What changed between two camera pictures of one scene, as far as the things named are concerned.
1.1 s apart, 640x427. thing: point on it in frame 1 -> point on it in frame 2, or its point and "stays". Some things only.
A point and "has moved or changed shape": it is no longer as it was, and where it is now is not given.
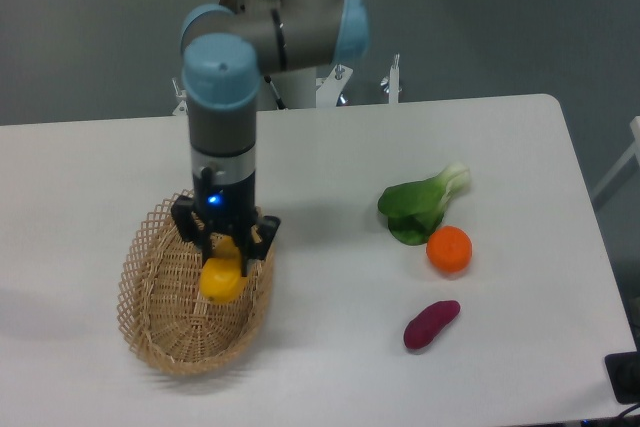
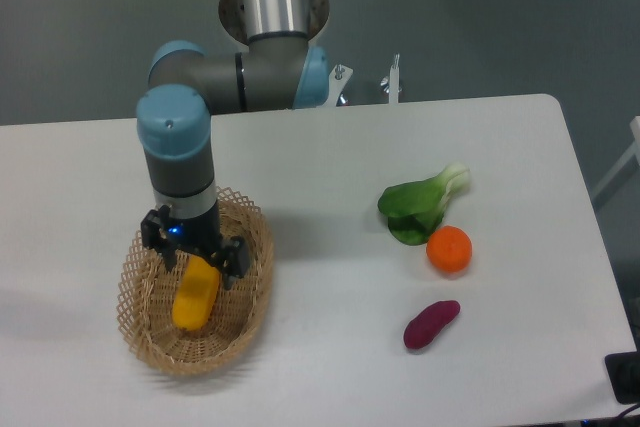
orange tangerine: (449, 248) stays
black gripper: (226, 208) -> (196, 234)
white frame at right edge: (627, 158) stays
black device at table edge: (624, 369) stays
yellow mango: (221, 276) has moved or changed shape
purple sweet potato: (429, 323) stays
